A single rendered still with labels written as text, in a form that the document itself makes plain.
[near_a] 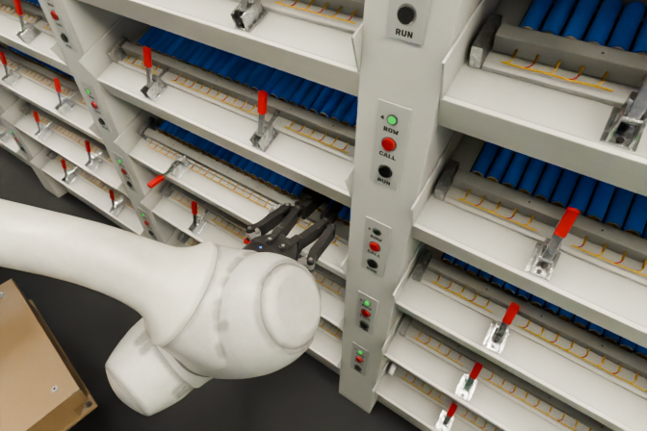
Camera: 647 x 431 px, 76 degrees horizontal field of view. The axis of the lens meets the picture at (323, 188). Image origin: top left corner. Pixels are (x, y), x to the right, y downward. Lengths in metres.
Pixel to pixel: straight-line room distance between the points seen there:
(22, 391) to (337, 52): 0.90
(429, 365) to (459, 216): 0.39
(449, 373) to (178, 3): 0.78
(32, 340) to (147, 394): 0.65
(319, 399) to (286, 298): 0.88
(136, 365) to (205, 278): 0.17
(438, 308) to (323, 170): 0.29
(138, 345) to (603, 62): 0.54
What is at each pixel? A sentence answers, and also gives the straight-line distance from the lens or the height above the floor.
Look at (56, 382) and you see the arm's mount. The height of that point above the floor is 0.30.
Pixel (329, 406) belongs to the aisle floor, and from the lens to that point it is 1.22.
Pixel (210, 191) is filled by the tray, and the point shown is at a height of 0.55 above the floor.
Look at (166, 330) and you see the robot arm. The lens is 0.39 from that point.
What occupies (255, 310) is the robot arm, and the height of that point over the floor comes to 0.86.
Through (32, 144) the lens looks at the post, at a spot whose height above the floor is 0.25.
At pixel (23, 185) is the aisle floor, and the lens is 2.08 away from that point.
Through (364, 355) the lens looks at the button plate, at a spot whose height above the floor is 0.30.
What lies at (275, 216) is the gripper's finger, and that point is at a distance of 0.70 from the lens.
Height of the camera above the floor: 1.15
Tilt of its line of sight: 44 degrees down
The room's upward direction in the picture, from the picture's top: straight up
